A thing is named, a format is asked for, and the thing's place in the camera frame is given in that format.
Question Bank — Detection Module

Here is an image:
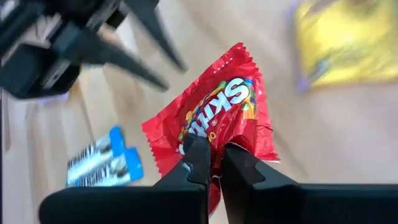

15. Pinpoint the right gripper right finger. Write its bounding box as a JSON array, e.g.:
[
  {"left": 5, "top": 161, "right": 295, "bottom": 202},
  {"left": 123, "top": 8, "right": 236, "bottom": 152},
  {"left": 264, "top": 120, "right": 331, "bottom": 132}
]
[{"left": 219, "top": 142, "right": 398, "bottom": 224}]

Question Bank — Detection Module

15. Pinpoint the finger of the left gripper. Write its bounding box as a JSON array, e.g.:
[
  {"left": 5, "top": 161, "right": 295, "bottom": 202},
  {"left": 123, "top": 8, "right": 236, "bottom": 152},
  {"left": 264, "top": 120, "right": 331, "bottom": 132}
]
[
  {"left": 124, "top": 0, "right": 189, "bottom": 73},
  {"left": 62, "top": 29, "right": 170, "bottom": 93}
]

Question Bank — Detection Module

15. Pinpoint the yellow candy packet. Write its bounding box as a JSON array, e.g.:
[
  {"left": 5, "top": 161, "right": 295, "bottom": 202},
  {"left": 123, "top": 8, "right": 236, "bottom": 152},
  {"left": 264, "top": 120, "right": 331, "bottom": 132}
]
[{"left": 294, "top": 0, "right": 398, "bottom": 93}]

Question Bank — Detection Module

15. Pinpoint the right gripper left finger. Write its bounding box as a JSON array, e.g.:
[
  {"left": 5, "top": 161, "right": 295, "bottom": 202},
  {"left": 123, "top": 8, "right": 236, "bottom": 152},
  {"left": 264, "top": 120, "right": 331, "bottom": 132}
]
[{"left": 39, "top": 133, "right": 212, "bottom": 224}]

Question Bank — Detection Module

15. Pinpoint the blue white Hershey's bar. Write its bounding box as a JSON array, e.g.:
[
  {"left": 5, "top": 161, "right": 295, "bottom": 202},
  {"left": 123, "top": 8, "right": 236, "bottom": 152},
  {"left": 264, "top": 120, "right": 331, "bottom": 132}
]
[
  {"left": 67, "top": 125, "right": 127, "bottom": 175},
  {"left": 65, "top": 147, "right": 144, "bottom": 188}
]

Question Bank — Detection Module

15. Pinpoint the red Skittles packet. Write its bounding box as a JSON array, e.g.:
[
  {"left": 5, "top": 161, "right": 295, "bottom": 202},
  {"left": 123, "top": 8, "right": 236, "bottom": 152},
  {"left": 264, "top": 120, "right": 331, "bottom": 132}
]
[{"left": 141, "top": 42, "right": 280, "bottom": 216}]

